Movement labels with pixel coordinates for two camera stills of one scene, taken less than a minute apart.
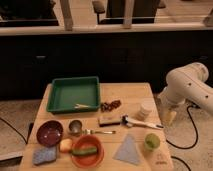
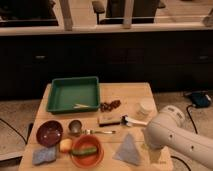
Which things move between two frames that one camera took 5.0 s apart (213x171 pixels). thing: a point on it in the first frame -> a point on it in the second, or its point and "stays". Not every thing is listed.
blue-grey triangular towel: [128, 151] stays
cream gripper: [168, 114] -> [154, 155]
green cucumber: [84, 151] stays
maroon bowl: [49, 133] stays
